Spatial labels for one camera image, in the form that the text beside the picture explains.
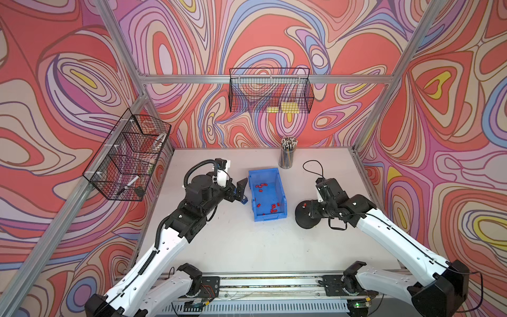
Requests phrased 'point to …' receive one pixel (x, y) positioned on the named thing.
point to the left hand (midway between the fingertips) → (238, 176)
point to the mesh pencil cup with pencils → (288, 145)
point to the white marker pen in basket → (125, 187)
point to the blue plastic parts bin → (269, 200)
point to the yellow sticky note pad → (290, 107)
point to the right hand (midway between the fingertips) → (314, 213)
